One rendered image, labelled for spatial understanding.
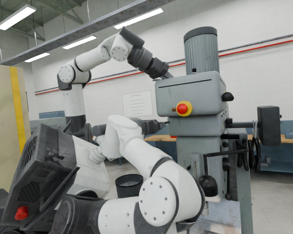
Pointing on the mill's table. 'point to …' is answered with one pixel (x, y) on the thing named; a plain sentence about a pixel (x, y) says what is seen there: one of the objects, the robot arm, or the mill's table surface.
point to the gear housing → (197, 125)
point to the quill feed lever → (227, 176)
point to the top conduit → (228, 96)
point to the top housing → (191, 94)
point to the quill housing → (183, 145)
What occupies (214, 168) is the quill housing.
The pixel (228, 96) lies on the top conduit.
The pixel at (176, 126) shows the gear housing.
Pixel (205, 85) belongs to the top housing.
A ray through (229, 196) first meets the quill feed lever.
